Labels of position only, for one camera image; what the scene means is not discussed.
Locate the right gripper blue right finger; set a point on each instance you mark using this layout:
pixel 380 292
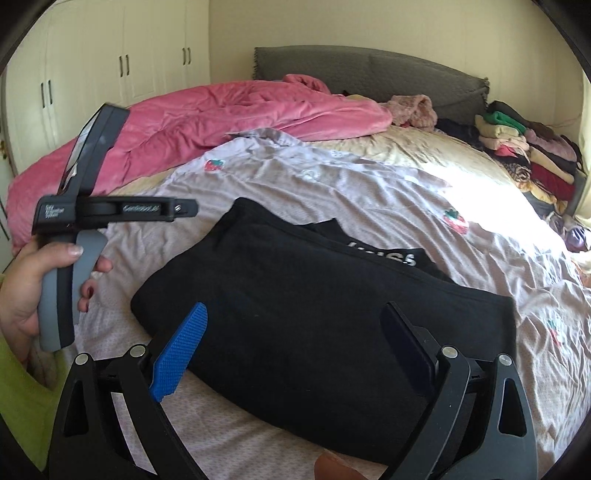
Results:
pixel 413 349

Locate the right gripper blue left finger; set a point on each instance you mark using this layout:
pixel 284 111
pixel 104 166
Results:
pixel 173 357

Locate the black long sleeve sweater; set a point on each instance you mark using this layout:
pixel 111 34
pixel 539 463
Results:
pixel 293 334

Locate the green sleeve forearm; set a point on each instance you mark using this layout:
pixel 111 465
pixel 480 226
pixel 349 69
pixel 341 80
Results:
pixel 29 401

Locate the stack of folded clothes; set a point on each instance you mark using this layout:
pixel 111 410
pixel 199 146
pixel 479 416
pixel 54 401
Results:
pixel 546 167

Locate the person's left hand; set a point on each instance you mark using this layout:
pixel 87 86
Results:
pixel 21 291

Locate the person's right hand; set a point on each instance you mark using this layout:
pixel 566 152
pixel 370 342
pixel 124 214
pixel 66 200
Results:
pixel 331 467

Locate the pink quilted comforter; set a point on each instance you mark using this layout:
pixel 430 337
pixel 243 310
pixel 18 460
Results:
pixel 167 131

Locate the lilac patterned bed sheet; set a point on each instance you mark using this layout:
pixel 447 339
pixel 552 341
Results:
pixel 402 189

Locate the purple crumpled cloth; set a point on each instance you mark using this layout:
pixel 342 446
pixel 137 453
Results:
pixel 573 234

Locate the beige blanket under sheet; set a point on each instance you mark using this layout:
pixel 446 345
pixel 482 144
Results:
pixel 338 178

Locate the pink fuzzy garment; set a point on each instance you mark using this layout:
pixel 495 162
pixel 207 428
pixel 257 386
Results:
pixel 412 110

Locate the grey padded headboard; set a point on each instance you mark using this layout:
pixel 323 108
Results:
pixel 379 75

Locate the cream wardrobe with handles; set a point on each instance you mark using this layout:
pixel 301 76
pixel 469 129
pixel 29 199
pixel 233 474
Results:
pixel 78 56

